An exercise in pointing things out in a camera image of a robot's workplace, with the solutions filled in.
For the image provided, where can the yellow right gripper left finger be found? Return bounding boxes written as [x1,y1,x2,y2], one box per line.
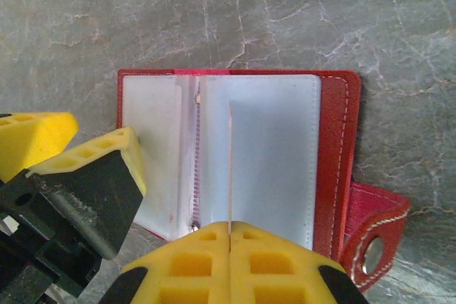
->
[101,221,230,304]

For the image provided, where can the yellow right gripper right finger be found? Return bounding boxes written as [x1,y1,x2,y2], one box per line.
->
[230,221,370,304]

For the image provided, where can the red leather card holder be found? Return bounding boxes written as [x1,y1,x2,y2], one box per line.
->
[117,68,412,293]

